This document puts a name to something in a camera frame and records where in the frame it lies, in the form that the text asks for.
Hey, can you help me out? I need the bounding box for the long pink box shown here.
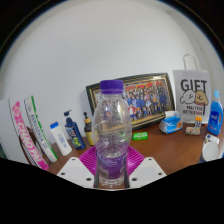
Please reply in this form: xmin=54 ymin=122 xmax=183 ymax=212
xmin=11 ymin=100 xmax=50 ymax=171

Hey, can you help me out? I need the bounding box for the framed group photo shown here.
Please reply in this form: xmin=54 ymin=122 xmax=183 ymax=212
xmin=85 ymin=72 xmax=176 ymax=131

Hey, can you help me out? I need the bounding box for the long green white box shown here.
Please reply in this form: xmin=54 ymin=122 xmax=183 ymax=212
xmin=23 ymin=95 xmax=59 ymax=164

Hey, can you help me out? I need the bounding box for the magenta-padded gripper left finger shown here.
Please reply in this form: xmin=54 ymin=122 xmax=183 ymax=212
xmin=56 ymin=145 xmax=100 ymax=190

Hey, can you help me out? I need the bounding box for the small orange-topped box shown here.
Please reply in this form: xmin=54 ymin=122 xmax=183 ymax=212
xmin=194 ymin=115 xmax=203 ymax=129

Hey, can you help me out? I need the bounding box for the white blue-capped lotion bottle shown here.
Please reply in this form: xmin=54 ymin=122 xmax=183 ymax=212
xmin=49 ymin=121 xmax=73 ymax=157

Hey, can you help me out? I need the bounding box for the white paper gift bag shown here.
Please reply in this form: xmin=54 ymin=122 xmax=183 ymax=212
xmin=172 ymin=53 xmax=212 ymax=125

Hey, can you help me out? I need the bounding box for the blue tissue pack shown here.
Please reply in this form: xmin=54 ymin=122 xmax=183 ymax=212
xmin=158 ymin=110 xmax=184 ymax=135

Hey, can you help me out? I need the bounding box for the small green packet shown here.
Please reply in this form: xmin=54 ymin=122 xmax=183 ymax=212
xmin=132 ymin=131 xmax=149 ymax=141

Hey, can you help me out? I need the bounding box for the clear purple-capped water bottle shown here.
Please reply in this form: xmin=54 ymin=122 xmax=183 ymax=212
xmin=91 ymin=79 xmax=133 ymax=190

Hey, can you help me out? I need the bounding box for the blue detergent bottle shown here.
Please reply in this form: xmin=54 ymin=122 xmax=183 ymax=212
xmin=206 ymin=89 xmax=224 ymax=136

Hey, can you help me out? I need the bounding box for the white mug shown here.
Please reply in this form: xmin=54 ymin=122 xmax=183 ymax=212
xmin=199 ymin=141 xmax=220 ymax=164

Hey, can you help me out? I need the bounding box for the dark amber pump bottle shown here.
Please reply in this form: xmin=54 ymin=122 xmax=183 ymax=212
xmin=82 ymin=111 xmax=95 ymax=147

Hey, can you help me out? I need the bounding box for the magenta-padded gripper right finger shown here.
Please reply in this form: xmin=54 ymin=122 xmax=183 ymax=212
xmin=123 ymin=145 xmax=168 ymax=190

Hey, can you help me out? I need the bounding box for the dark blue pump bottle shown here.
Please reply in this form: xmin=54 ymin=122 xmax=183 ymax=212
xmin=63 ymin=109 xmax=87 ymax=151

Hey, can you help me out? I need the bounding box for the small beige snack packet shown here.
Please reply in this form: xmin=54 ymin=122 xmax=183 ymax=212
xmin=185 ymin=125 xmax=202 ymax=136

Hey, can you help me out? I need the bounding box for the white remote control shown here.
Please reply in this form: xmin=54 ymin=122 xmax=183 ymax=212
xmin=205 ymin=133 xmax=221 ymax=146

